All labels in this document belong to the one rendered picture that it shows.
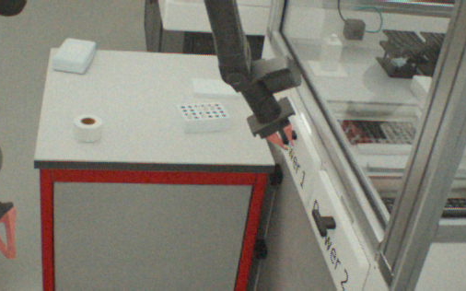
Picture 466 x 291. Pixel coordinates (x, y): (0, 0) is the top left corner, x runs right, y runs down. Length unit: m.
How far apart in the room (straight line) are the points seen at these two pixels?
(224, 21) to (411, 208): 0.48
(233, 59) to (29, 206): 1.59
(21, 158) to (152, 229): 1.33
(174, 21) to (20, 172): 1.05
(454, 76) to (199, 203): 0.97
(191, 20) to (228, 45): 0.96
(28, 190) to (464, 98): 2.16
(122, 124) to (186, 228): 0.32
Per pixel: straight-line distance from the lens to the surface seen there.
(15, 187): 2.89
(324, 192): 1.38
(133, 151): 1.71
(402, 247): 1.10
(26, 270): 2.50
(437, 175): 1.02
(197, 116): 1.81
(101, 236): 1.83
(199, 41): 2.34
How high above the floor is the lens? 1.68
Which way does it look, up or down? 31 degrees down
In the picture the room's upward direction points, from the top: 9 degrees clockwise
